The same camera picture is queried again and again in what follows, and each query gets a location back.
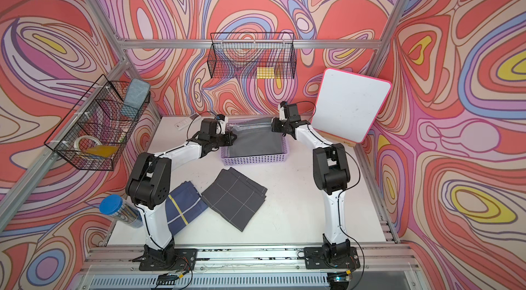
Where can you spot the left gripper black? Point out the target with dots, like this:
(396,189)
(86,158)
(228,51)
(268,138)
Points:
(228,140)

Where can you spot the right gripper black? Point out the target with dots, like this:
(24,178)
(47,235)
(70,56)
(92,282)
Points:
(276,125)

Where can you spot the plain grey pillowcase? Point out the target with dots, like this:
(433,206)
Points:
(255,138)

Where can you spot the dark grey checked pillowcase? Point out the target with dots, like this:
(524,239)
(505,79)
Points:
(235,197)

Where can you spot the navy yellow-striped pillowcase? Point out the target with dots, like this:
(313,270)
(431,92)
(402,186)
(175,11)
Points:
(184,204)

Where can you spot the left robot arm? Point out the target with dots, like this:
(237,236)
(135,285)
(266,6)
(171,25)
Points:
(149,183)

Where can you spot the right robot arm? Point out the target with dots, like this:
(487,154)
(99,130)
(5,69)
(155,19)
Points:
(331,175)

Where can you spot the purple plastic basket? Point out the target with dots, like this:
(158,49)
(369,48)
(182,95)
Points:
(229,161)

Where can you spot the white remote control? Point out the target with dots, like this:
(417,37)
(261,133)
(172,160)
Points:
(185,123)

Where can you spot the yellow sponge pad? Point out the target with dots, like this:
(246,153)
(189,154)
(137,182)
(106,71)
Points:
(265,73)

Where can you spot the wooden easel stand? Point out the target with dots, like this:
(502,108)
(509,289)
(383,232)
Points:
(341,140)

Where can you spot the grey blue sponge block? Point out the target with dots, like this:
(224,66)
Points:
(137,92)

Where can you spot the yellow card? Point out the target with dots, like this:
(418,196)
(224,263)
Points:
(102,151)

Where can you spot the blue-lid clear jar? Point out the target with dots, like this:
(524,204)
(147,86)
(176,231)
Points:
(121,210)

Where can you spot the clear tape roll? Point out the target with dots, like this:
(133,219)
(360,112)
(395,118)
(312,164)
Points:
(85,142)

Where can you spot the green circuit board left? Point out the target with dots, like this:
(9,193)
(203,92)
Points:
(168,278)

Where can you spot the green circuit board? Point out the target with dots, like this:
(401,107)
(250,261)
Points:
(168,278)
(339,277)

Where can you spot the green circuit board right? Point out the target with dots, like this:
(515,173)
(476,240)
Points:
(339,277)

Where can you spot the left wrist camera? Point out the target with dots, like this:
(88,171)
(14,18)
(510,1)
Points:
(222,121)

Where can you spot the white board pink frame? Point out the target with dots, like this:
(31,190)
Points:
(348,104)

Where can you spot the black wire basket back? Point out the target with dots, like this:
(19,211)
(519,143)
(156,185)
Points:
(238,54)

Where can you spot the black wire basket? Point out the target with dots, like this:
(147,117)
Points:
(100,112)
(238,54)

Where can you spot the black wire basket left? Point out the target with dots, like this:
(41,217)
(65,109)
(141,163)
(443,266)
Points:
(100,112)

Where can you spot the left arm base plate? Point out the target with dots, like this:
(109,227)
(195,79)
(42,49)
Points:
(170,259)

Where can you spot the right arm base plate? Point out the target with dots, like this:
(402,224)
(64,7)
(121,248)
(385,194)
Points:
(317,258)

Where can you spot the aluminium rail frame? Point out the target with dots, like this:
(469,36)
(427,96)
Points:
(384,266)

